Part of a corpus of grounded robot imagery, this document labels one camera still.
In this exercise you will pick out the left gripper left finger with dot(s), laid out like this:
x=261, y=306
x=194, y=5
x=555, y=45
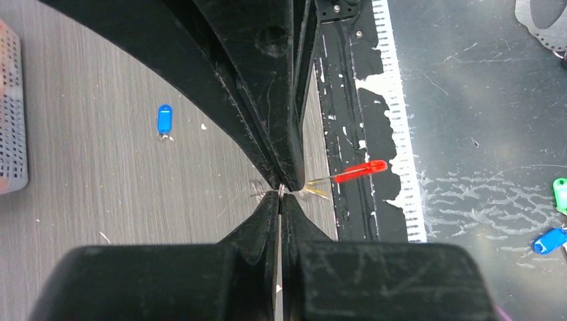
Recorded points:
x=232, y=279

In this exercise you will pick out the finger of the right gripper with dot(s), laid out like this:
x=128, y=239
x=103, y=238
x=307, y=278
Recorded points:
x=271, y=46
x=169, y=37

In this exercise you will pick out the white plastic basket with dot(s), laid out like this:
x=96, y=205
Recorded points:
x=14, y=171

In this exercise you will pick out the key with blue tag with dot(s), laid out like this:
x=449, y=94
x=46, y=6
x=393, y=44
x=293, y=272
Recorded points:
x=164, y=122

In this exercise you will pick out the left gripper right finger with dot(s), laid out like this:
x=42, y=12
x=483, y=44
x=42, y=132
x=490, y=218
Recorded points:
x=325, y=279

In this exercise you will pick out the white keyring holder disc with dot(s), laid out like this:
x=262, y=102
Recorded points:
x=546, y=22

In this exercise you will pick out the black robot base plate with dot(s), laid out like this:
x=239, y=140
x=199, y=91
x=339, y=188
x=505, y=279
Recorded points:
x=357, y=129

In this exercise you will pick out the loose green key tag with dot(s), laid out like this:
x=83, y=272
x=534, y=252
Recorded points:
x=559, y=187

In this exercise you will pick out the key with yellow tag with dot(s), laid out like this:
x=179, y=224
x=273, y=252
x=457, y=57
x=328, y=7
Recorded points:
x=314, y=191

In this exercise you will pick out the loose blue key tag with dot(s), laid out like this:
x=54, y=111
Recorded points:
x=550, y=241

